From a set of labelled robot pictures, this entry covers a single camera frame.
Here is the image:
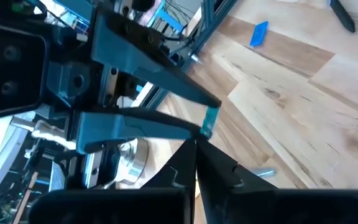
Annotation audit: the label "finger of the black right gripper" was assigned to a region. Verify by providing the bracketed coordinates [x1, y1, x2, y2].
[73, 107, 209, 155]
[90, 8, 223, 109]

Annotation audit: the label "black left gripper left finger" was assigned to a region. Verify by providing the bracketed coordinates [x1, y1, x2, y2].
[140, 138, 198, 224]

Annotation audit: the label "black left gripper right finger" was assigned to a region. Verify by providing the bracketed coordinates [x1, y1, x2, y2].
[196, 139, 278, 224]

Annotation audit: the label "blue eraser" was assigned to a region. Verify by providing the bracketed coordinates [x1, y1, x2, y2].
[200, 106, 221, 139]
[249, 21, 269, 47]

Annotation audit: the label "black pen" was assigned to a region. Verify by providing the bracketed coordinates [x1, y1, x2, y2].
[329, 0, 356, 34]

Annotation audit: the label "silver table lamp white shade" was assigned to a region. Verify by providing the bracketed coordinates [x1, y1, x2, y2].
[116, 138, 150, 185]

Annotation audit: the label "wooden workbench blue legs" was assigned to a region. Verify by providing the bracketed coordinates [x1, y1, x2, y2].
[147, 1, 185, 34]

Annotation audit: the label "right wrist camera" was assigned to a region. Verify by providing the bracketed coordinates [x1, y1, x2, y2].
[0, 21, 48, 123]

